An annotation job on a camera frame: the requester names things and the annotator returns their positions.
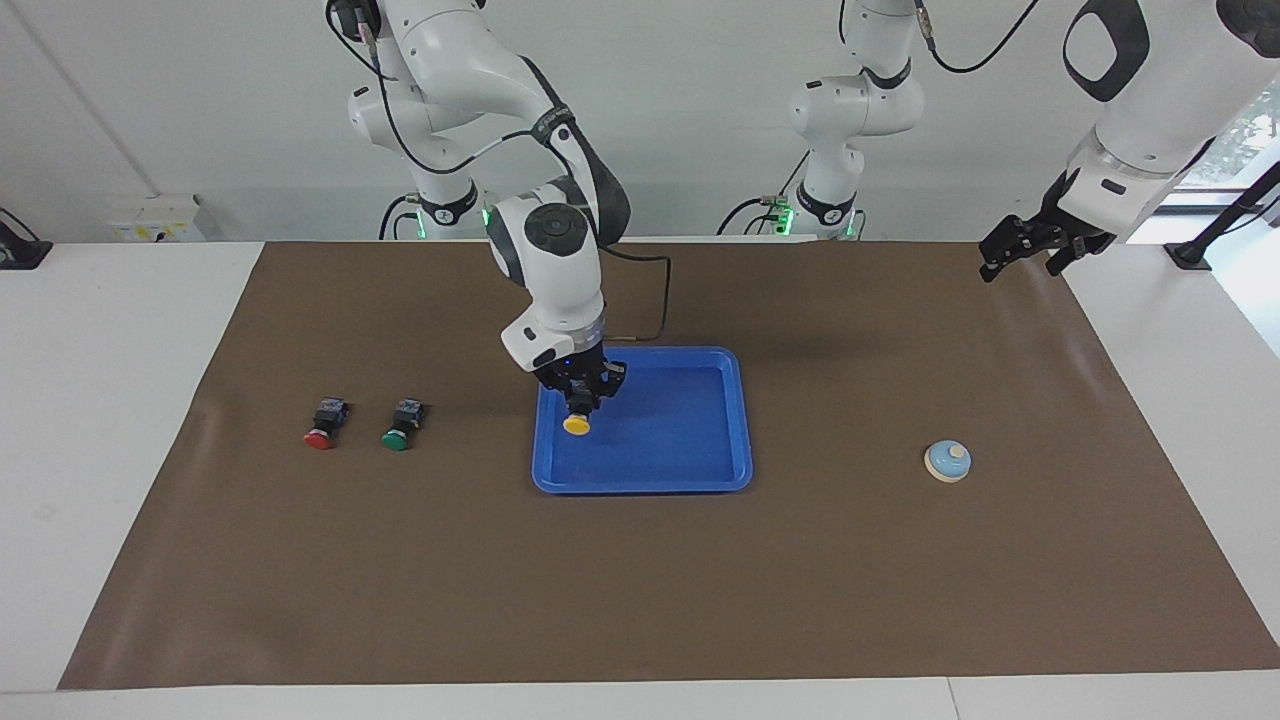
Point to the black stand with base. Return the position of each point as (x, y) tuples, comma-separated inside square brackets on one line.
[(1188, 256)]

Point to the red push button switch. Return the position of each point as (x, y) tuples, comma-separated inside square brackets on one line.
[(322, 438)]

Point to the yellow push button switch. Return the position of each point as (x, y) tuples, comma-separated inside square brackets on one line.
[(576, 426)]

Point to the blue plastic tray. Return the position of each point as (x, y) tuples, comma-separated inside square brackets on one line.
[(680, 440)]

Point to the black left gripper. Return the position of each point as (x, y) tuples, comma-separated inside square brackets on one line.
[(1038, 238)]

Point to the light blue call bell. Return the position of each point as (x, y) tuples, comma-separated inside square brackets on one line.
[(945, 462)]

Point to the window pane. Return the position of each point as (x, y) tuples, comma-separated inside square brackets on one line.
[(1245, 135)]

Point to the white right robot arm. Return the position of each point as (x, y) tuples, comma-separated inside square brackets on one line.
[(555, 280)]

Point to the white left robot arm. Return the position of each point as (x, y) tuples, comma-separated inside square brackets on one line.
[(1150, 110)]

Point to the green push button switch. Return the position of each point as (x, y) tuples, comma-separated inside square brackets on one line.
[(396, 438)]

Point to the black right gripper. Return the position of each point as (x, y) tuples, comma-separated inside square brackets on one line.
[(580, 368)]

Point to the black table clamp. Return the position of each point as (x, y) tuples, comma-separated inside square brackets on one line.
[(20, 255)]

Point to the white wall socket box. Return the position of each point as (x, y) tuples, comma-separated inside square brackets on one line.
[(150, 225)]

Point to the brown table mat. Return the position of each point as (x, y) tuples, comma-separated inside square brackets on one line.
[(640, 580)]

